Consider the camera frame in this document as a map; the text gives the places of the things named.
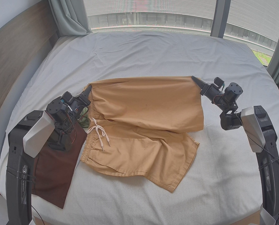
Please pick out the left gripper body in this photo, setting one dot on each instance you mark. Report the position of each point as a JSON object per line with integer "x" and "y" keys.
{"x": 79, "y": 103}

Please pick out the tan shorts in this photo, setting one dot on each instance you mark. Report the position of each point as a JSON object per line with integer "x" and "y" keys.
{"x": 141, "y": 102}

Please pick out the bed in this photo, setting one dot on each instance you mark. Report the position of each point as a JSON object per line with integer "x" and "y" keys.
{"x": 153, "y": 55}

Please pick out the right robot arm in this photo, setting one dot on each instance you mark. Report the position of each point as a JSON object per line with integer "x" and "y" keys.
{"x": 268, "y": 172}

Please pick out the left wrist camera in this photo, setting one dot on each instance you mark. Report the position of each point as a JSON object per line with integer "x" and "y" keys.
{"x": 66, "y": 96}

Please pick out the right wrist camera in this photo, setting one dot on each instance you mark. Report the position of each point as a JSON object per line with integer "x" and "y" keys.
{"x": 218, "y": 81}

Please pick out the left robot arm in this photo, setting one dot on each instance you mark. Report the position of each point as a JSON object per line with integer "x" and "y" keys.
{"x": 17, "y": 172}

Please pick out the window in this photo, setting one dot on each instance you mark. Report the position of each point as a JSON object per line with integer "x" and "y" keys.
{"x": 153, "y": 3}

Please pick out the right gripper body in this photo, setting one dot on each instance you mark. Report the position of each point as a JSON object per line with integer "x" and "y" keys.
{"x": 212, "y": 92}

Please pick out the green garment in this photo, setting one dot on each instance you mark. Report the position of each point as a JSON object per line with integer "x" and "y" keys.
{"x": 84, "y": 122}

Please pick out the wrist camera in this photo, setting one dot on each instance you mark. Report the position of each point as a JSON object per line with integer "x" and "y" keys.
{"x": 218, "y": 81}
{"x": 66, "y": 96}

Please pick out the brown shorts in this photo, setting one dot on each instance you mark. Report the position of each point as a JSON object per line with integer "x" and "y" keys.
{"x": 55, "y": 167}

